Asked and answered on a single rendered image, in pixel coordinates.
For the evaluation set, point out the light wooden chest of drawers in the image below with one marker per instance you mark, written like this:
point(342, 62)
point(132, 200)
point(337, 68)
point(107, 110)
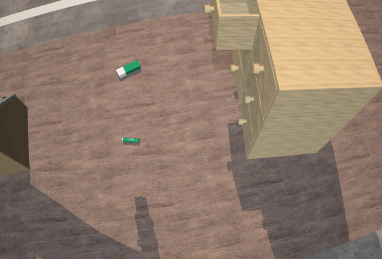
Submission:
point(324, 72)

